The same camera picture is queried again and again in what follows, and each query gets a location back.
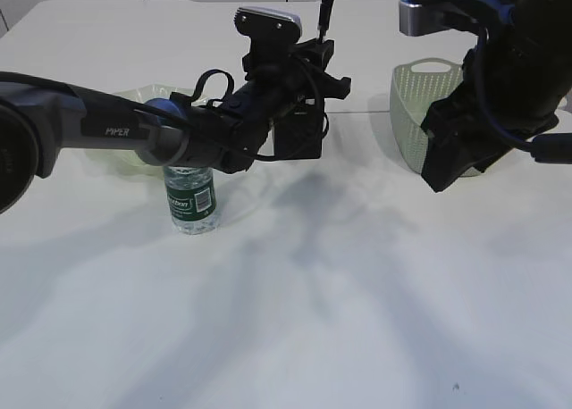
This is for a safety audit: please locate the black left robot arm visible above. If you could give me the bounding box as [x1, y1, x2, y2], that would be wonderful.
[1, 40, 351, 210]

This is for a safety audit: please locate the black square pen holder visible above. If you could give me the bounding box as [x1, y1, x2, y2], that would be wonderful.
[272, 99, 324, 160]

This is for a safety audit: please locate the blue black right robot arm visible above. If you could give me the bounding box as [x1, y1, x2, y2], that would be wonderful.
[413, 0, 571, 192]

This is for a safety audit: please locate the pale green wavy glass plate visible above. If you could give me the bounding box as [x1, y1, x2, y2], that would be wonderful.
[85, 84, 194, 179]

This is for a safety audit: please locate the black pen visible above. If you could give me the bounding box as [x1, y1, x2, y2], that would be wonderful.
[316, 0, 334, 44]

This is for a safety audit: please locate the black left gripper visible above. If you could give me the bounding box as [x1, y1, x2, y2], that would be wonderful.
[223, 38, 351, 121]

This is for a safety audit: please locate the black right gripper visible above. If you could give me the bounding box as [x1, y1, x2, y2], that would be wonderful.
[419, 82, 559, 194]

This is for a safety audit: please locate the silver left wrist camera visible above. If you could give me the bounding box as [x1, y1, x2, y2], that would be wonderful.
[234, 6, 303, 46]

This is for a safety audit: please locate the clear water bottle green label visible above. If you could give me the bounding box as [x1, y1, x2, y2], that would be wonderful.
[163, 167, 219, 235]

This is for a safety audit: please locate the green plastic woven basket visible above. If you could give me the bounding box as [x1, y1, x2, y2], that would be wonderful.
[390, 57, 463, 174]

